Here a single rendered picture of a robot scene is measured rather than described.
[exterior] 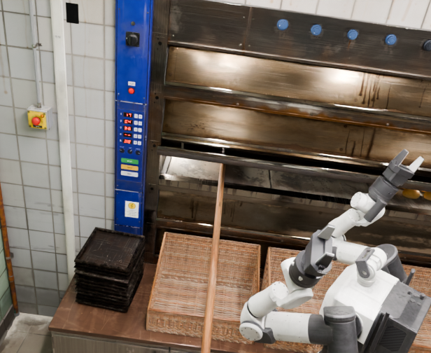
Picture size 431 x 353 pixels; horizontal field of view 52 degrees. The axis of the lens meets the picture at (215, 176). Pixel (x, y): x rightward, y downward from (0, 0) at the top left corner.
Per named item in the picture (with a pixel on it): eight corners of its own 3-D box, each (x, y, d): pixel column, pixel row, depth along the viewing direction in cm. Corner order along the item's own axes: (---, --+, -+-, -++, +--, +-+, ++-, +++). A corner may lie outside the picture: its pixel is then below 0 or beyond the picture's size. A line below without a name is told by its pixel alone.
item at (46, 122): (33, 122, 223) (32, 104, 218) (53, 125, 223) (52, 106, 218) (27, 128, 216) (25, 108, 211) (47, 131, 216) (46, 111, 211)
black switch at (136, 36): (125, 45, 197) (126, 20, 192) (139, 47, 197) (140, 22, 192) (124, 47, 194) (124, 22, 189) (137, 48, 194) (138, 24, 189)
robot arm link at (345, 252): (331, 254, 196) (376, 265, 178) (312, 260, 189) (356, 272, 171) (331, 228, 195) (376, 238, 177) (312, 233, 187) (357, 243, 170)
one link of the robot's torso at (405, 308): (409, 347, 168) (444, 277, 150) (378, 411, 143) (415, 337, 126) (338, 306, 182) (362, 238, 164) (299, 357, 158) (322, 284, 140)
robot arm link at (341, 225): (353, 209, 183) (324, 230, 197) (337, 212, 177) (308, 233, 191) (366, 232, 179) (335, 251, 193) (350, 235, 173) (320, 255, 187)
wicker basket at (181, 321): (160, 267, 263) (163, 230, 249) (254, 279, 263) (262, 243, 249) (143, 331, 221) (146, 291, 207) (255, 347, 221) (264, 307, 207)
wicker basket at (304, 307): (258, 281, 262) (266, 244, 249) (351, 292, 263) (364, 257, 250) (262, 349, 220) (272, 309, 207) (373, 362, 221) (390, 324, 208)
